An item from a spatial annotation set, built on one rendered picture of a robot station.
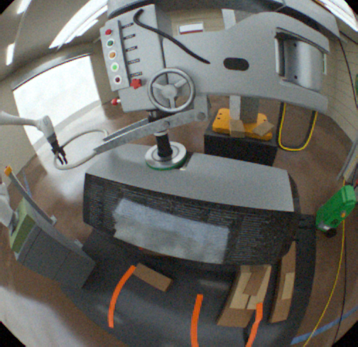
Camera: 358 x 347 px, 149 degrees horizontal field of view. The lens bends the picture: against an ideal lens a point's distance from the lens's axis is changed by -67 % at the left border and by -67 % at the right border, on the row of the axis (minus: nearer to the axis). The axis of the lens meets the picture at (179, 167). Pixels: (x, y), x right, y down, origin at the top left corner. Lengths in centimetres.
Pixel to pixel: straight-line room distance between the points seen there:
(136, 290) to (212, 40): 157
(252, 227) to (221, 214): 14
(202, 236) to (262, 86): 59
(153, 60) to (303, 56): 54
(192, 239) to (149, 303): 86
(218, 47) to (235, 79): 12
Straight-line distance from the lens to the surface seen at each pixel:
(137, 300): 137
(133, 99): 56
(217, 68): 49
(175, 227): 62
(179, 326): 133
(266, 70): 52
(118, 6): 63
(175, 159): 71
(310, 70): 63
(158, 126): 62
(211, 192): 59
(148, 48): 52
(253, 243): 63
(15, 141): 700
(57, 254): 128
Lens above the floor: 129
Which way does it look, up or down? 41 degrees down
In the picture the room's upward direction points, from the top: 9 degrees counter-clockwise
